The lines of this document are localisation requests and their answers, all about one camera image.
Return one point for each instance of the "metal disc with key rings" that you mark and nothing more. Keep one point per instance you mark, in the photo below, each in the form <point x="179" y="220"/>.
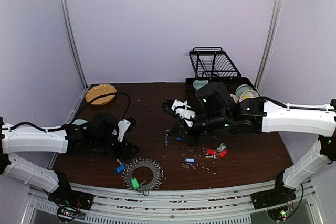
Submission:
<point x="144" y="169"/>

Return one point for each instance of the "aluminium front rail base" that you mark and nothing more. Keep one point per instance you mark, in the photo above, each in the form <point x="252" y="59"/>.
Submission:
<point x="219" y="205"/>

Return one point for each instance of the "black wire dish rack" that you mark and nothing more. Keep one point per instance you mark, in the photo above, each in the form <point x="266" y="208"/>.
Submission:
<point x="213" y="64"/>

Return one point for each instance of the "celadon green bowl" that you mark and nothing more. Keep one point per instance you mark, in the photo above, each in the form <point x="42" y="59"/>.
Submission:
<point x="197" y="84"/>

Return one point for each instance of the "left aluminium frame post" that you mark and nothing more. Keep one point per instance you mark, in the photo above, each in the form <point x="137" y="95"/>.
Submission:
<point x="72" y="43"/>

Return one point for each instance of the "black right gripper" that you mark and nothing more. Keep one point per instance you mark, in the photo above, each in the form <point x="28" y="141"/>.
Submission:
<point x="184" y="126"/>

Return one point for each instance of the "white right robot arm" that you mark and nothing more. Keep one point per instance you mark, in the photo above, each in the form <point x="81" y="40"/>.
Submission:
<point x="255" y="116"/>

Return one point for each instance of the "right aluminium frame post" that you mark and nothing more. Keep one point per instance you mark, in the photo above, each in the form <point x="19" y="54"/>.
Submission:
<point x="269" y="45"/>

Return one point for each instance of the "pale green bowl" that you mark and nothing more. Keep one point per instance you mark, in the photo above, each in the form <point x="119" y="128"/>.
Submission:
<point x="241" y="89"/>

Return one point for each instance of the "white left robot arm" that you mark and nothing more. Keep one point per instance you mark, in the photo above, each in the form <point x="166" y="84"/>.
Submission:
<point x="102" y="134"/>

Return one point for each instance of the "light blue plate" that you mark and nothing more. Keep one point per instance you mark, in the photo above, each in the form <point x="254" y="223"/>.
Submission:
<point x="79" y="121"/>

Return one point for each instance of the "green key tag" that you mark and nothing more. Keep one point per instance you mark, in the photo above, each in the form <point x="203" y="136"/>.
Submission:
<point x="136" y="184"/>

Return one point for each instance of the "blue key tag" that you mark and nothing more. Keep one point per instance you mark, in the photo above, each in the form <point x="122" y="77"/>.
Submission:
<point x="166" y="140"/>
<point x="190" y="162"/>
<point x="121" y="167"/>

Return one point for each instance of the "red key tag bunch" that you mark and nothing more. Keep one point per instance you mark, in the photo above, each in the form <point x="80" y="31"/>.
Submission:
<point x="219" y="152"/>

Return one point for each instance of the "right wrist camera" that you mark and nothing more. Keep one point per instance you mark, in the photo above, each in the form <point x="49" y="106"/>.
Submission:
<point x="179" y="109"/>

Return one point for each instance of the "yellow flower plate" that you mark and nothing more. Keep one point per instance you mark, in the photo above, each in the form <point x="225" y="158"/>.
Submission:
<point x="248" y="94"/>

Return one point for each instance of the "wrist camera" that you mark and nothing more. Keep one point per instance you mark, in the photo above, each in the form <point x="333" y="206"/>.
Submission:
<point x="124" y="126"/>
<point x="179" y="109"/>

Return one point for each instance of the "aluminium frame post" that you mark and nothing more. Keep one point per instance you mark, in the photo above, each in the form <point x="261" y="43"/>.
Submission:
<point x="269" y="45"/>
<point x="72" y="43"/>

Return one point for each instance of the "yellow dotted plate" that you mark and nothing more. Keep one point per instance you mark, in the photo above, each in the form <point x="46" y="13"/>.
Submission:
<point x="97" y="95"/>

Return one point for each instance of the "pink patterned bowl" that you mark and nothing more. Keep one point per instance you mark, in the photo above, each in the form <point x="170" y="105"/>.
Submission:
<point x="235" y="98"/>

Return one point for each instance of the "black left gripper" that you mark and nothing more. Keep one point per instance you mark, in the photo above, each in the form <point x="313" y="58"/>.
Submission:
<point x="124" y="153"/>

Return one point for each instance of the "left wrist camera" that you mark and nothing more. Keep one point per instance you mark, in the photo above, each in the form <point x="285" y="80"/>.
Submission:
<point x="124" y="126"/>

